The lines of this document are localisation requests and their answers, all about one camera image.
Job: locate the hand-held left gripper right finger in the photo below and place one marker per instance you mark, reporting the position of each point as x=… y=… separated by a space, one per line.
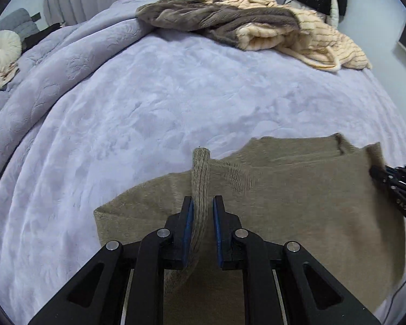
x=218 y=226

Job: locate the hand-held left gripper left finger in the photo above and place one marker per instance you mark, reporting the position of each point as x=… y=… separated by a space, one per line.
x=188 y=225

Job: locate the olive brown knit sweater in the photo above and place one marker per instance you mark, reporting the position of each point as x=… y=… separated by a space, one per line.
x=291 y=210

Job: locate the lavender embossed blanket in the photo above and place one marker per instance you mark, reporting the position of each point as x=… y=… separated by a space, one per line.
x=155 y=108

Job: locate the cream striped plush garment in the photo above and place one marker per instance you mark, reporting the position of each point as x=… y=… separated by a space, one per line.
x=324 y=40

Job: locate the white puffer jacket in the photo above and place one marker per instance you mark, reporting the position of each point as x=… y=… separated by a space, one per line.
x=334 y=10

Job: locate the grey brown plush garment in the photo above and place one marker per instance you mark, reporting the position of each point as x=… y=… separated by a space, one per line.
x=223 y=13

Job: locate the small beige floral cloth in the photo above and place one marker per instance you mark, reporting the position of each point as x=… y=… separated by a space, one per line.
x=5 y=76

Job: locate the white round pleated pillow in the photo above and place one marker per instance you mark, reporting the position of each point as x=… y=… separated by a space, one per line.
x=1 y=52

